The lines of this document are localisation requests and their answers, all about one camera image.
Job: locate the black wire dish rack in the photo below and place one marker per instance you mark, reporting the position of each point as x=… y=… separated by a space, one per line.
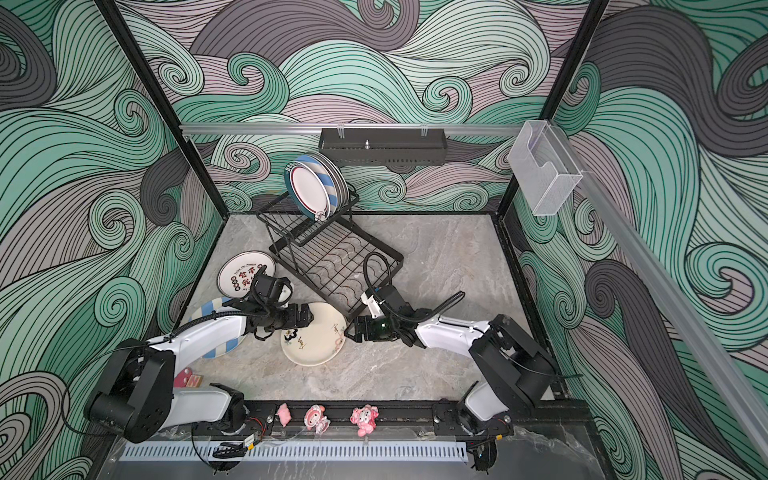
x=332 y=257

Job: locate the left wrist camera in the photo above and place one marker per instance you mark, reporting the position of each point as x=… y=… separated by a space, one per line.
x=270 y=291

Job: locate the small pink figurine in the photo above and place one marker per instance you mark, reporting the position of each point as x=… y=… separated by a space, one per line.
x=283 y=414

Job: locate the cream floral painted plate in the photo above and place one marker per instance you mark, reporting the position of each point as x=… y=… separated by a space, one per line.
x=320 y=341

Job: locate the pink plush figurine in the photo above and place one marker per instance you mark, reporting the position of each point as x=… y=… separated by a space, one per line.
x=364 y=419

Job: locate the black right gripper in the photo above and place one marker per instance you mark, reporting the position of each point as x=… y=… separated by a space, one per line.
x=366 y=329

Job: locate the black corner frame post right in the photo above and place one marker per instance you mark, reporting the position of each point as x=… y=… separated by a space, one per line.
x=573 y=58

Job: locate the white slotted cable duct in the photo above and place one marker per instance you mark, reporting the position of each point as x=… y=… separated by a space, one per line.
x=305 y=451

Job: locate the blue striped plate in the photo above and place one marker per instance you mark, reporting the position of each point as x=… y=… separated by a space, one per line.
x=321 y=168
x=218 y=344

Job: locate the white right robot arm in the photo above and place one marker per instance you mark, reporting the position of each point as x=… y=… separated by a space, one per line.
x=516 y=370

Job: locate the pink white round figurine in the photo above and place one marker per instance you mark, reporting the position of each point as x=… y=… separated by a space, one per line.
x=315 y=419

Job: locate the clear acrylic wall box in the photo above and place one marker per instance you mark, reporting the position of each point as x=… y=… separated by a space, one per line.
x=544 y=164

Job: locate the black corner frame post left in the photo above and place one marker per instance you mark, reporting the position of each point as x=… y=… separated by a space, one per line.
x=119 y=28

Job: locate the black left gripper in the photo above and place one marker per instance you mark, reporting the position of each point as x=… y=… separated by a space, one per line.
x=294 y=321

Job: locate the black wall mounted tray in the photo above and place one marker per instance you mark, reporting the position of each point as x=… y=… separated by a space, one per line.
x=384 y=147

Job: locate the white plate green red rim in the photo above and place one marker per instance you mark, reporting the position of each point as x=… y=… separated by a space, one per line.
x=306 y=190

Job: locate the aluminium wall rail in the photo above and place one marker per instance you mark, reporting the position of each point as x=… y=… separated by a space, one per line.
x=276 y=128

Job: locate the black corner frame post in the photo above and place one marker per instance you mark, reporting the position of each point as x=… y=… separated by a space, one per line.
x=573 y=58
x=119 y=28

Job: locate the white plate red Chinese characters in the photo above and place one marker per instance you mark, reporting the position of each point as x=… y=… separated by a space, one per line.
x=236 y=275

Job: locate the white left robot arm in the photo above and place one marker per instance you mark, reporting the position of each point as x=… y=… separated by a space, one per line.
x=136 y=396

